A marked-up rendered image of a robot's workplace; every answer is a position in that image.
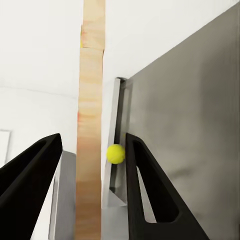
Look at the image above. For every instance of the tennis ball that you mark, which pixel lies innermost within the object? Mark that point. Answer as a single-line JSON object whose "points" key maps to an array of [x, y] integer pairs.
{"points": [[116, 154]]}

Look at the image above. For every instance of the jigsaw puzzle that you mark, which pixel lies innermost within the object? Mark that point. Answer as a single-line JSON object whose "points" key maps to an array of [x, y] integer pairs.
{"points": [[89, 122]]}

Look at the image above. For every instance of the toy box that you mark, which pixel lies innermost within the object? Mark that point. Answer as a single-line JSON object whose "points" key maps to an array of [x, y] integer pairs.
{"points": [[63, 203]]}

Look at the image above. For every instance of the desk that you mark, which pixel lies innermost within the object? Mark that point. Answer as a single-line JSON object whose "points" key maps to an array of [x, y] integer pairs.
{"points": [[185, 106]]}

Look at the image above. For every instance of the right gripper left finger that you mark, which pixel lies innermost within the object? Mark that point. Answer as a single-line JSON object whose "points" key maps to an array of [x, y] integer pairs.
{"points": [[24, 184]]}

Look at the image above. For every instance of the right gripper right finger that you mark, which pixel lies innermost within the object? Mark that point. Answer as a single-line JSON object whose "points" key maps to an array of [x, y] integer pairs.
{"points": [[174, 220]]}

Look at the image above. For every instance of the swivel chair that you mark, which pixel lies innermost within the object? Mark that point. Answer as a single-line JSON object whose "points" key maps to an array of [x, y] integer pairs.
{"points": [[114, 223]]}

